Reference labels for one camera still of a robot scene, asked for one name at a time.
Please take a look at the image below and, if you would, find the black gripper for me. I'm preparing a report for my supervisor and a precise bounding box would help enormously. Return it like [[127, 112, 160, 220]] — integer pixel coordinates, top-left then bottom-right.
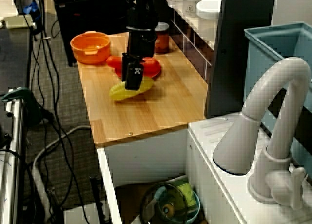
[[121, 26, 157, 91]]

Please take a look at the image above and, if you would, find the yellow toy corn cob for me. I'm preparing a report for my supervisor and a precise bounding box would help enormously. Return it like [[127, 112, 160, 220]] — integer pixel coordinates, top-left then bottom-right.
[[108, 76, 155, 102]]

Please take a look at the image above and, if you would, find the orange toy pot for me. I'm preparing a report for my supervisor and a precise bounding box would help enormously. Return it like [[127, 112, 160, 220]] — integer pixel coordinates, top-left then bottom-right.
[[70, 31, 111, 65]]

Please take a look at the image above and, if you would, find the red toy sausage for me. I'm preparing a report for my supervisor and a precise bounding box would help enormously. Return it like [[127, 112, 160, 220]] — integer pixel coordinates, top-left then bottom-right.
[[106, 56, 160, 74]]

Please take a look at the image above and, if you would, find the red toy plate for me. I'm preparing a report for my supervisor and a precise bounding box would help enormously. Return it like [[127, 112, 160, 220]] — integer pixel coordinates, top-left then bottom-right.
[[114, 56, 162, 79]]

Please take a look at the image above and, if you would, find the toy beans can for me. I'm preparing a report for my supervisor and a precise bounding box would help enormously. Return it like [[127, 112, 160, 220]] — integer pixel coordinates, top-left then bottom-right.
[[154, 21, 170, 54]]

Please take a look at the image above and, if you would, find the black equipment box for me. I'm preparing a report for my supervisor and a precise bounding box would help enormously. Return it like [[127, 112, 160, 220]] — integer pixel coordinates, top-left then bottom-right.
[[54, 0, 133, 68]]

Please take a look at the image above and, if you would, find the white sink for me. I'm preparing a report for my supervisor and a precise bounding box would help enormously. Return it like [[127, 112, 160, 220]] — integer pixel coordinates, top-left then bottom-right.
[[96, 111, 312, 224]]

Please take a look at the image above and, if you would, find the dark tiled backsplash shelf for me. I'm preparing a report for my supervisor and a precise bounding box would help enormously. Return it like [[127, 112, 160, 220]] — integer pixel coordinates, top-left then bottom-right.
[[156, 0, 278, 119]]

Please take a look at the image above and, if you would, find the beige flat box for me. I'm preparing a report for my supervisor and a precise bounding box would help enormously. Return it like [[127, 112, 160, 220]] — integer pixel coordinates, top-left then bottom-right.
[[3, 14, 35, 30]]

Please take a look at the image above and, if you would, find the light blue spatula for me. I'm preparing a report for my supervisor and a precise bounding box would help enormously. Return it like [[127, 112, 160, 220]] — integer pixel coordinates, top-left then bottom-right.
[[145, 186, 168, 210]]

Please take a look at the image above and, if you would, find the teal plastic bin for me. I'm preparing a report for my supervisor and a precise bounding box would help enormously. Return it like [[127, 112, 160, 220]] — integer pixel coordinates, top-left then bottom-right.
[[243, 22, 312, 185]]

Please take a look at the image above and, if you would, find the green toy can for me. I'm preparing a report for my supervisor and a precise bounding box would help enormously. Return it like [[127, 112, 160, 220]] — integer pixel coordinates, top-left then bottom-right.
[[170, 176, 198, 208]]

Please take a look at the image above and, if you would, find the grey toy faucet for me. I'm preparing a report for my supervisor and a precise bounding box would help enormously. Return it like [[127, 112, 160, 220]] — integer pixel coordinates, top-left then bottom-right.
[[212, 57, 312, 209]]

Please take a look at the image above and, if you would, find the glass pot lid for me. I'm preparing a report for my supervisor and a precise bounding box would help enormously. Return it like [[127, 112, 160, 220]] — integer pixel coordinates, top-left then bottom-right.
[[139, 182, 190, 224]]

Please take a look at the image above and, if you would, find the blue bowl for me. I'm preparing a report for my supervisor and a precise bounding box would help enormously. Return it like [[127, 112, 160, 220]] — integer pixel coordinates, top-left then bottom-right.
[[187, 189, 201, 223]]

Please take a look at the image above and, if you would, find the grey hose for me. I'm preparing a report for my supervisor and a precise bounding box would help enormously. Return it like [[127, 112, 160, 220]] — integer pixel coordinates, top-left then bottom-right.
[[32, 125, 92, 187]]

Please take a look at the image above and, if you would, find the green clamp handle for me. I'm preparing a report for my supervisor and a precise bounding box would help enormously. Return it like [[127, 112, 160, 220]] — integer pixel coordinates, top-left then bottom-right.
[[1, 87, 44, 127]]

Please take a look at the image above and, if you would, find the black cabinet handle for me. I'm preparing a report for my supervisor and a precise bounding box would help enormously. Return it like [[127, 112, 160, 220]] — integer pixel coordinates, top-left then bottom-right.
[[88, 174, 106, 224]]

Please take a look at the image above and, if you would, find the aluminium frame rail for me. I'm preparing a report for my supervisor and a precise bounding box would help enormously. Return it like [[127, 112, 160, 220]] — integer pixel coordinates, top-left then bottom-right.
[[0, 88, 26, 224]]

